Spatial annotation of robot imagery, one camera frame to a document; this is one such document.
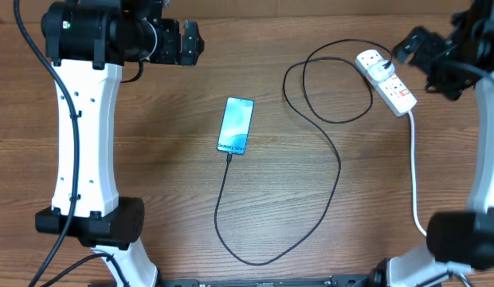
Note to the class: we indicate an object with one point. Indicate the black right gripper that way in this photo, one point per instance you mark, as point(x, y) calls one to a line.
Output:
point(429, 45)

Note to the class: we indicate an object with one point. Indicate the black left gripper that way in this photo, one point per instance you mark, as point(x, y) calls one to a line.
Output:
point(171, 53)

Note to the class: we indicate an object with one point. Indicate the blue screen smartphone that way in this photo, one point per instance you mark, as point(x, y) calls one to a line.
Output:
point(235, 126)

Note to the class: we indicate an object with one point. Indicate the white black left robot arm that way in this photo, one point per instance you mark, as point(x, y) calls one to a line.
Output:
point(88, 43)

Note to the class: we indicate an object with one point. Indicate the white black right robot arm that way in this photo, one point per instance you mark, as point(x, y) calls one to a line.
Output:
point(456, 242)

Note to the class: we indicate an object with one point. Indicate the white charger adapter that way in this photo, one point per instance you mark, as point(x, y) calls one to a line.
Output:
point(380, 71)

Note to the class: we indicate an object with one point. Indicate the white power strip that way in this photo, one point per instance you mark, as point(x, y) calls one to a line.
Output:
point(396, 95)

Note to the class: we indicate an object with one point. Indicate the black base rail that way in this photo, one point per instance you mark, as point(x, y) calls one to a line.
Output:
point(350, 280)

